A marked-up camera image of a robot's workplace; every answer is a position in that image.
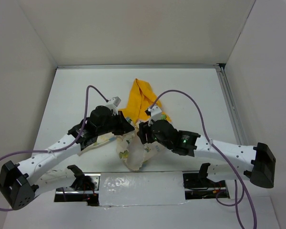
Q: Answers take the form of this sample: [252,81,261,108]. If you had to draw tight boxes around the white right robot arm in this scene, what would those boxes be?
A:
[137,120,276,189]

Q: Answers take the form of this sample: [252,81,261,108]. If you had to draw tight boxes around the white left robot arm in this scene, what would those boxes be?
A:
[0,106,134,210]

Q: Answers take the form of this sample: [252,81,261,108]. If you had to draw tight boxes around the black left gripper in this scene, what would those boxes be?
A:
[96,110,134,135]

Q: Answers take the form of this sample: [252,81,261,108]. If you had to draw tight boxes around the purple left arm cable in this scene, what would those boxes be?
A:
[0,85,110,212]

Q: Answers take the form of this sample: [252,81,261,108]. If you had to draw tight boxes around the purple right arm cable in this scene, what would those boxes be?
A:
[149,89,258,229]

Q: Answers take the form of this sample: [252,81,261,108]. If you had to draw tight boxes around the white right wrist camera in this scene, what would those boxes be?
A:
[145,105,162,126]

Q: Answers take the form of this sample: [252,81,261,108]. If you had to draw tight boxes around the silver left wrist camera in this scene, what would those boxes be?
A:
[105,96,121,115]

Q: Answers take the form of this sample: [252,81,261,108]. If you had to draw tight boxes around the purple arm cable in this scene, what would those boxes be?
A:
[0,85,110,212]
[149,89,258,229]

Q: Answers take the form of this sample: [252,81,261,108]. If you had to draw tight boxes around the white taped front panel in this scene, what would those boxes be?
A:
[99,172,186,207]

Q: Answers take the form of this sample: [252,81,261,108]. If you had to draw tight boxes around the yellow and white kids jacket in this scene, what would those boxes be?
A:
[78,79,165,171]

